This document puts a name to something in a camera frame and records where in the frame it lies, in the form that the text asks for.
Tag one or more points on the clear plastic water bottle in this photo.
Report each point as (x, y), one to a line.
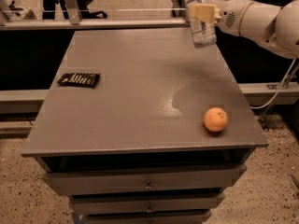
(203, 34)

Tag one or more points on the black snack packet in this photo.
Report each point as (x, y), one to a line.
(83, 80)

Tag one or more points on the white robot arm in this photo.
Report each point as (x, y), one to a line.
(271, 27)

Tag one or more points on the grey drawer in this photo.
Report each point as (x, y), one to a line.
(149, 202)
(179, 217)
(140, 180)

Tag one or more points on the grey drawer cabinet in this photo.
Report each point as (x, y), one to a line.
(146, 111)

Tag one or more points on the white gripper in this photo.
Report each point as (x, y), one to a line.
(228, 17)

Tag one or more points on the orange fruit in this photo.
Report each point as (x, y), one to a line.
(215, 119)

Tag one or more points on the grey metal railing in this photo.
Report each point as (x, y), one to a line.
(27, 14)

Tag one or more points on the bottom grey drawer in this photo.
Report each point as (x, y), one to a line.
(179, 217)

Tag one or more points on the middle grey drawer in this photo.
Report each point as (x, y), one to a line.
(149, 202)

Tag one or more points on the top grey drawer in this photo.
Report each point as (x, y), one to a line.
(140, 180)

